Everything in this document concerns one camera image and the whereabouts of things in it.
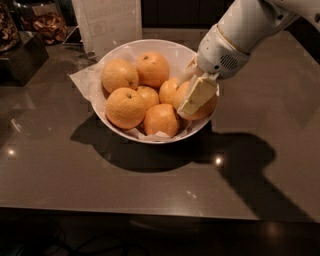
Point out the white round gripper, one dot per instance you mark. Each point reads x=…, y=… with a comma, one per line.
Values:
x=218, y=53

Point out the large orange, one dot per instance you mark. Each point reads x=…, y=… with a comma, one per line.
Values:
x=202, y=112

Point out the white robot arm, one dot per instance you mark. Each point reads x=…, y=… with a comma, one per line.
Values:
x=247, y=23

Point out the white ceramic bowl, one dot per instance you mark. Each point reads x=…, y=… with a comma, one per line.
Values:
x=173, y=56

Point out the white paper bowl liner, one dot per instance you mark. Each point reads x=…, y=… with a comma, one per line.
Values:
x=86, y=83

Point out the orange middle right partly hidden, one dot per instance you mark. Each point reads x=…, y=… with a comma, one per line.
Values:
x=167, y=90

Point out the orange back centre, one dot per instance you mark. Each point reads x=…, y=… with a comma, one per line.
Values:
x=153, y=69

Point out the orange front centre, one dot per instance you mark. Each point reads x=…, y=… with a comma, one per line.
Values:
x=161, y=118

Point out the small orange centre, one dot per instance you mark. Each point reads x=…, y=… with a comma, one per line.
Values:
x=149, y=95

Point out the orange front left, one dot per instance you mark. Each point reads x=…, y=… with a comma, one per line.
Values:
x=125, y=108

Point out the orange back left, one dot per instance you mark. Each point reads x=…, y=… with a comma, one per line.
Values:
x=119, y=73

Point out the white paper sign stand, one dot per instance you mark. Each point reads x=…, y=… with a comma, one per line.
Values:
x=107, y=24

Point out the glass jar dried fruit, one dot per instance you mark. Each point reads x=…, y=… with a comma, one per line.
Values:
x=42, y=17

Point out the dark square block stand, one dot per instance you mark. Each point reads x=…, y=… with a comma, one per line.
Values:
x=21, y=63

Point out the glass jar left edge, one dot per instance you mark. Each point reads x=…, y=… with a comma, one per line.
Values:
x=9, y=34

